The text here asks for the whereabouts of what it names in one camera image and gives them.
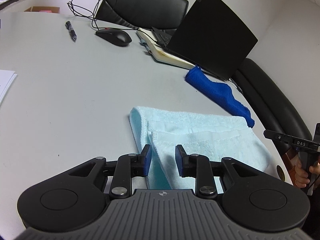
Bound dark blue cloth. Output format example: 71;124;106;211
184;66;255;128

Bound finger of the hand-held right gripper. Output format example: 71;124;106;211
263;129;294;143

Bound light blue towel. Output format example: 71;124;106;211
129;106;272;190

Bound black office chair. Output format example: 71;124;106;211
95;0;189;30

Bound person's right hand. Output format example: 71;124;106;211
294;161;320;188

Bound cardboard box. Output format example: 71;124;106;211
24;6;60;14

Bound cream paper notebook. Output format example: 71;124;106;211
136;27;195;70

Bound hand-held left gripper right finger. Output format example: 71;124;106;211
175;144;256;197

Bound printed paper sheets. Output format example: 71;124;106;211
0;69;18;105

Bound black leather sofa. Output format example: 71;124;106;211
234;58;313;155

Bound black pen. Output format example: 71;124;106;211
65;21;77;42

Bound black laptop power cable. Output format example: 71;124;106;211
229;77;243;94

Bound black laptop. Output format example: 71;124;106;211
151;0;258;81

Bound black mouse cable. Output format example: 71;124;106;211
67;0;140;34

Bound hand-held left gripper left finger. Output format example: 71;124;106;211
67;144;152;197

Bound black computer mouse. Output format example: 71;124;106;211
95;28;132;47

